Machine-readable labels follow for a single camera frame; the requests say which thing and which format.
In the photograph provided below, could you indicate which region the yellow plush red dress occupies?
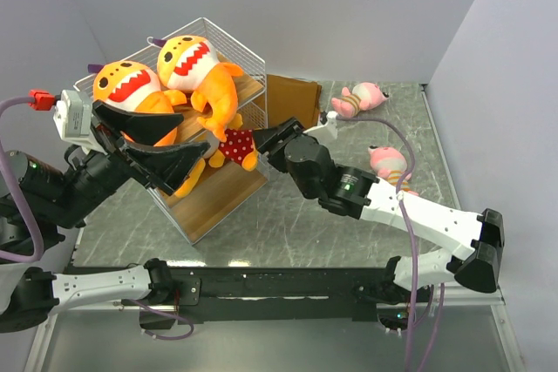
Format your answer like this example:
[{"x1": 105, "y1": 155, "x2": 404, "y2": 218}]
[{"x1": 204, "y1": 113, "x2": 258, "y2": 172}]

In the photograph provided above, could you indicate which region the brown folded cloth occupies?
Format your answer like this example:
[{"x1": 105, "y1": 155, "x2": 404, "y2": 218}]
[{"x1": 255, "y1": 74, "x2": 322, "y2": 129}]

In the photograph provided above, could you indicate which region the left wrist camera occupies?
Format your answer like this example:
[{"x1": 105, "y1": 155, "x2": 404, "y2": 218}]
[{"x1": 29, "y1": 90, "x2": 95, "y2": 149}]

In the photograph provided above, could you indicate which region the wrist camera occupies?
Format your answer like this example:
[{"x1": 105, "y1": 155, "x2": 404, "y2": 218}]
[
  {"x1": 29, "y1": 90, "x2": 95, "y2": 149},
  {"x1": 304, "y1": 111, "x2": 338, "y2": 145}
]

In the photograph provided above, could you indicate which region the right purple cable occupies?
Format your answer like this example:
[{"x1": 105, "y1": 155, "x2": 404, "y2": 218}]
[{"x1": 335, "y1": 114, "x2": 446, "y2": 372}]

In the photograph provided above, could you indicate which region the pink striped plush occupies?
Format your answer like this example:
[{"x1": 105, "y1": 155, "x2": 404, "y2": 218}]
[
  {"x1": 368, "y1": 145, "x2": 419, "y2": 196},
  {"x1": 330, "y1": 82, "x2": 390, "y2": 118}
]

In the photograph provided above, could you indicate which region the yellow plush polka-dot dress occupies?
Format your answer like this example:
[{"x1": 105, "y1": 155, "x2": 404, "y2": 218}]
[{"x1": 174, "y1": 159, "x2": 206, "y2": 199}]

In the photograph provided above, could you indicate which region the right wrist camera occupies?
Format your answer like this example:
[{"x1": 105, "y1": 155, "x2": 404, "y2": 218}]
[{"x1": 304, "y1": 111, "x2": 338, "y2": 145}]

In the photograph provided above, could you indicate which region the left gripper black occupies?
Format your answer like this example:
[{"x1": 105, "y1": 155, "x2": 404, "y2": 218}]
[{"x1": 46, "y1": 98, "x2": 213, "y2": 227}]

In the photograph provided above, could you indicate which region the pink striped plush near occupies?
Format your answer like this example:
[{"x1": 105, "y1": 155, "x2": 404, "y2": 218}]
[{"x1": 368, "y1": 145, "x2": 419, "y2": 196}]

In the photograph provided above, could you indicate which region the orange shark plush small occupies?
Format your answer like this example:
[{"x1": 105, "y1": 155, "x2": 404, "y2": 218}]
[{"x1": 148, "y1": 34, "x2": 244, "y2": 142}]

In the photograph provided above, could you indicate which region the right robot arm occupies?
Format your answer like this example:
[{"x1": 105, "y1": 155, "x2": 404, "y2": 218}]
[{"x1": 253, "y1": 112, "x2": 505, "y2": 304}]

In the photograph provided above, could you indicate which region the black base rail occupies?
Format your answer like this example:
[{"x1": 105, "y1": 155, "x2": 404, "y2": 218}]
[{"x1": 142, "y1": 266, "x2": 411, "y2": 324}]

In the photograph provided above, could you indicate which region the large orange shark plush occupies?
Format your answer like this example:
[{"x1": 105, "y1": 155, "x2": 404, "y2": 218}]
[{"x1": 88, "y1": 60, "x2": 189, "y2": 149}]

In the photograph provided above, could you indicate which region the pink striped plush far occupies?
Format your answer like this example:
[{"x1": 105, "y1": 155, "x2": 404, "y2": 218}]
[{"x1": 330, "y1": 82, "x2": 390, "y2": 118}]

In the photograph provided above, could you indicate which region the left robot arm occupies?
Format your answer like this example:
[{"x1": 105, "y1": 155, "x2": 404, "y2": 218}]
[{"x1": 1, "y1": 101, "x2": 208, "y2": 333}]

